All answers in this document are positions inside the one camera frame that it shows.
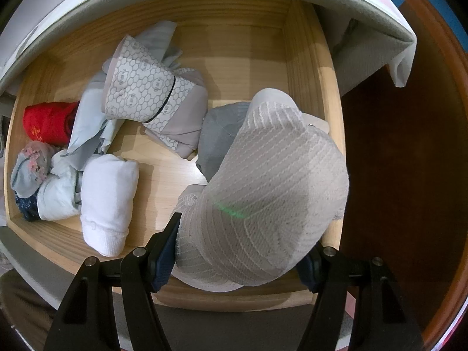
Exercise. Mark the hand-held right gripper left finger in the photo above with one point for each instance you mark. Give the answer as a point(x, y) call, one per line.
point(166, 259)

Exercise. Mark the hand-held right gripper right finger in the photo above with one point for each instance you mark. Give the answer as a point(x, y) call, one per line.
point(310, 272)

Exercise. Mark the cream sock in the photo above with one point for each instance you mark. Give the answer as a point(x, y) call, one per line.
point(106, 201)

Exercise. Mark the white mesh underwear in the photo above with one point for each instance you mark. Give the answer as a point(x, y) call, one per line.
point(263, 190)

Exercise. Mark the navy floral underwear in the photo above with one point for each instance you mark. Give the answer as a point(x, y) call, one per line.
point(27, 207)

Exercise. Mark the red underwear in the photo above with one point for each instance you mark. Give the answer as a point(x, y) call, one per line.
point(47, 120)

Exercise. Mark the wooden drawer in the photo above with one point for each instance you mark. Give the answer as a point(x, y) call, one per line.
point(234, 80)

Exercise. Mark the pale blue rolled underwear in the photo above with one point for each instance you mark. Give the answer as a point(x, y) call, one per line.
point(58, 195)

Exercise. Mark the light blue underwear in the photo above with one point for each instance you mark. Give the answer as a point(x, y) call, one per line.
point(87, 124)

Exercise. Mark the pink floral underwear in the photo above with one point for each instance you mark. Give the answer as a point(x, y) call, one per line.
point(31, 164)

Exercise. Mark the grey hexagon print underwear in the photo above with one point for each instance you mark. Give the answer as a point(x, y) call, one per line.
point(146, 84)

